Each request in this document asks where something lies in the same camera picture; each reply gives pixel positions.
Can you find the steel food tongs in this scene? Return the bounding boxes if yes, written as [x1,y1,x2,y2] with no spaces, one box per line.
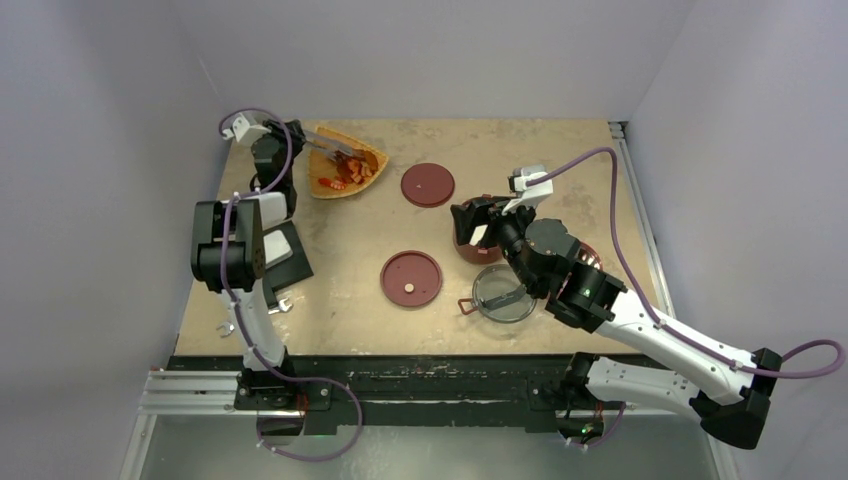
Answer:
[302,131,366,163]

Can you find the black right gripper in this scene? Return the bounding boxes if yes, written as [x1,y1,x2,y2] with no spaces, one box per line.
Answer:
[451,195,542,296]

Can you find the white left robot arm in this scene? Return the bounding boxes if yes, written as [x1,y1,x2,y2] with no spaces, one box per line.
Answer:
[190,120,306,409]

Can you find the white round rice cracker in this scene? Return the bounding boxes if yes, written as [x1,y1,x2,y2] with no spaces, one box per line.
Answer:
[468,224,489,249]

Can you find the dark red steel lunch pot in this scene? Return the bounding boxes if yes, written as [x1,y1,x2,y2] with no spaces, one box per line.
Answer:
[450,194,509,265]

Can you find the glass lid with red clasp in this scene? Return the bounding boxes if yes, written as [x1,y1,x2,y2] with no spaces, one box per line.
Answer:
[457,264,537,324]

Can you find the red white shrimp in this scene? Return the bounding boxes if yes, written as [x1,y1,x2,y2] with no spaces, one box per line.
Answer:
[318,177,347,191]

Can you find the woven bamboo basket tray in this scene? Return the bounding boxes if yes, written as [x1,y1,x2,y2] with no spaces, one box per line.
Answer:
[308,126,389,200]

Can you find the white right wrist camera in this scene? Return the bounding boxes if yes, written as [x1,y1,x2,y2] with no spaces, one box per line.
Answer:
[501,164,553,216]

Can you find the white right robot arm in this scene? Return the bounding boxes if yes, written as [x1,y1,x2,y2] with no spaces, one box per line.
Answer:
[450,197,783,450]

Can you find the white small device box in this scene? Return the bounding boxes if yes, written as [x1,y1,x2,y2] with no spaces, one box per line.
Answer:
[263,230,293,268]

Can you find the dark red round lid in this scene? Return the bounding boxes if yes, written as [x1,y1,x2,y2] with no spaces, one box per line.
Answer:
[400,163,455,208]

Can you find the black network switch box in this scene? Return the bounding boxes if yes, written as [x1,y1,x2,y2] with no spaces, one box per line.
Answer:
[263,222,314,296]

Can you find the steel wrench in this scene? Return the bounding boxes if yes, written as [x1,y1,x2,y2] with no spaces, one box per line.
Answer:
[215,298,293,338]

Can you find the braised pork belly piece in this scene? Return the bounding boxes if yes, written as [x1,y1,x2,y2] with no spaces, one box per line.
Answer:
[339,158,379,185]

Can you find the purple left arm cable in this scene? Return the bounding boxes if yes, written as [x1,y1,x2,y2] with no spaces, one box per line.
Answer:
[217,107,365,465]

